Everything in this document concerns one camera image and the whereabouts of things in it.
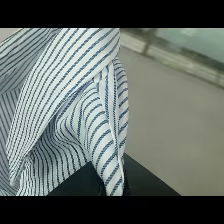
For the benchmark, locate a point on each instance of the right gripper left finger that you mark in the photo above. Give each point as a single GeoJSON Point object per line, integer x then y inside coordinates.
{"type": "Point", "coordinates": [81, 183]}

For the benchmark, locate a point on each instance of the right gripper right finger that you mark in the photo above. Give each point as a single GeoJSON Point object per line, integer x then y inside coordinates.
{"type": "Point", "coordinates": [143, 180]}

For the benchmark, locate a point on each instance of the blue white striped shirt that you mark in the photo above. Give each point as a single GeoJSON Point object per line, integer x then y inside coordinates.
{"type": "Point", "coordinates": [66, 100]}

